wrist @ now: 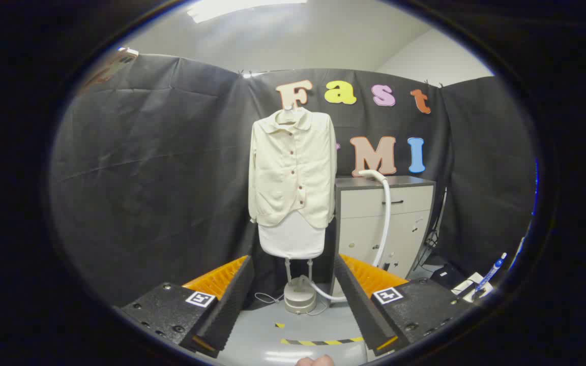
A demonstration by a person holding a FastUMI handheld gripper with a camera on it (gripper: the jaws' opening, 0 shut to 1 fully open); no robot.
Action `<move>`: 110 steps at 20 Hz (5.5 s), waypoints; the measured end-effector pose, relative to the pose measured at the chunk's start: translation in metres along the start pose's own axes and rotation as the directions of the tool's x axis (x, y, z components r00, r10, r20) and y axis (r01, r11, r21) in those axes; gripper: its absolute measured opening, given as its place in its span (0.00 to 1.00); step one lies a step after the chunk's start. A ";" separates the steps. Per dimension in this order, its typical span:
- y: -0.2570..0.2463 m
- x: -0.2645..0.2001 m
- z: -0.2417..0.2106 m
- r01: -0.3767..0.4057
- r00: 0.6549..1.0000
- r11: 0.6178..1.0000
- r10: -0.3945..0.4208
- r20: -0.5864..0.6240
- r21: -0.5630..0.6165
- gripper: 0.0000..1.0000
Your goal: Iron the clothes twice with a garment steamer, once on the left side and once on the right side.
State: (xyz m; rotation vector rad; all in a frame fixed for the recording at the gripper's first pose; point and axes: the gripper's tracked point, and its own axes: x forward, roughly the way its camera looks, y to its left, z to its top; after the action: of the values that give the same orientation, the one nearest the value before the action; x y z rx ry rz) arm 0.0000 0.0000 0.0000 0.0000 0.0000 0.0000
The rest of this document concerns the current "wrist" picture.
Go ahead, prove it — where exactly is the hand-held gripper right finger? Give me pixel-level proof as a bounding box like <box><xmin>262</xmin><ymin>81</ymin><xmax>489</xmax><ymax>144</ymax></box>
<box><xmin>334</xmin><ymin>254</ymin><xmax>474</xmax><ymax>356</ymax></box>

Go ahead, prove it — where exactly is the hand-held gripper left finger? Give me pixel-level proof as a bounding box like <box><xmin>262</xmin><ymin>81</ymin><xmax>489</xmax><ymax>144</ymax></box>
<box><xmin>115</xmin><ymin>255</ymin><xmax>255</xmax><ymax>359</ymax></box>

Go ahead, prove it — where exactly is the garment steamer base with poles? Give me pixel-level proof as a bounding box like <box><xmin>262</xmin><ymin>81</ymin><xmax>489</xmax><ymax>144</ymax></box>
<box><xmin>283</xmin><ymin>258</ymin><xmax>319</xmax><ymax>315</ymax></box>

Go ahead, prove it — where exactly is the cream button shirt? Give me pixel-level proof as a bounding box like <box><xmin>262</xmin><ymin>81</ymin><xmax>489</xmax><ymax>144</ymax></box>
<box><xmin>248</xmin><ymin>108</ymin><xmax>338</xmax><ymax>229</ymax></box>

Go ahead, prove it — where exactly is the white clothes hanger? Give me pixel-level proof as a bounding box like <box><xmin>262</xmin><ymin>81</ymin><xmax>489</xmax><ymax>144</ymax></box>
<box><xmin>276</xmin><ymin>104</ymin><xmax>305</xmax><ymax>125</ymax></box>

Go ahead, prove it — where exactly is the yellow black floor tape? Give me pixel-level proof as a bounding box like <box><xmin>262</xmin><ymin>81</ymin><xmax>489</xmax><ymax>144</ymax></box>
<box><xmin>280</xmin><ymin>337</ymin><xmax>365</xmax><ymax>346</ymax></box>

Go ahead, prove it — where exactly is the grey and white cabinet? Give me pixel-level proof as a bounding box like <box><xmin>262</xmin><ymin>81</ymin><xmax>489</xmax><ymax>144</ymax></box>
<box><xmin>330</xmin><ymin>176</ymin><xmax>436</xmax><ymax>298</ymax></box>

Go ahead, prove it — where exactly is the white ironing form board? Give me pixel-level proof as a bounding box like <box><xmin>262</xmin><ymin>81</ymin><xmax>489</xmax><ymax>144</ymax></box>
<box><xmin>257</xmin><ymin>211</ymin><xmax>327</xmax><ymax>260</ymax></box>

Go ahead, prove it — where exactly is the black box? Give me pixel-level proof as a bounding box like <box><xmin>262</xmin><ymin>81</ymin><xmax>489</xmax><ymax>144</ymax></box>
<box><xmin>429</xmin><ymin>264</ymin><xmax>464</xmax><ymax>290</ymax></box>

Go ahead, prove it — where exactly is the white box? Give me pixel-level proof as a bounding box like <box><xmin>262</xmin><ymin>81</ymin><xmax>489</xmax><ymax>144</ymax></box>
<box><xmin>451</xmin><ymin>272</ymin><xmax>494</xmax><ymax>303</ymax></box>

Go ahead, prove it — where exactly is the blue pen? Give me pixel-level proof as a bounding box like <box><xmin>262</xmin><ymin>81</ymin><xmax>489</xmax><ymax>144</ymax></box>
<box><xmin>474</xmin><ymin>253</ymin><xmax>507</xmax><ymax>298</ymax></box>

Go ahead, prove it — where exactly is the ceiling light panel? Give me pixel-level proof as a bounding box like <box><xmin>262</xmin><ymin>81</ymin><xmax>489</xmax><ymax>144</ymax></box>
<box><xmin>187</xmin><ymin>0</ymin><xmax>308</xmax><ymax>24</ymax></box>

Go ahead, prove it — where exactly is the tangle of cables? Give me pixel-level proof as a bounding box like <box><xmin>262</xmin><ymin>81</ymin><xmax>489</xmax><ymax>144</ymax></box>
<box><xmin>415</xmin><ymin>188</ymin><xmax>449</xmax><ymax>270</ymax></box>

